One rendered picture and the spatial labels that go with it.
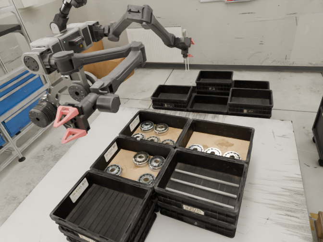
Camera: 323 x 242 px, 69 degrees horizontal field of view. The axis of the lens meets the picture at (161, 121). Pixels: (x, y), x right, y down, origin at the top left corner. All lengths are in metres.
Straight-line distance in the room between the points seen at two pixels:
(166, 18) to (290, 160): 3.23
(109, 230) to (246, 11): 3.57
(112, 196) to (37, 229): 0.47
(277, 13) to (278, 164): 2.84
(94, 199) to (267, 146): 1.15
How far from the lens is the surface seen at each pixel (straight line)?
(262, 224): 1.37
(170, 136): 1.60
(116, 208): 1.30
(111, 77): 0.95
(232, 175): 1.37
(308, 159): 2.80
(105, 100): 0.81
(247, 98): 2.64
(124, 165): 1.47
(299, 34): 4.24
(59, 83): 1.94
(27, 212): 1.69
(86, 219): 1.32
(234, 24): 4.14
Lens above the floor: 1.86
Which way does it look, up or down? 36 degrees down
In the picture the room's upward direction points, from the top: 8 degrees counter-clockwise
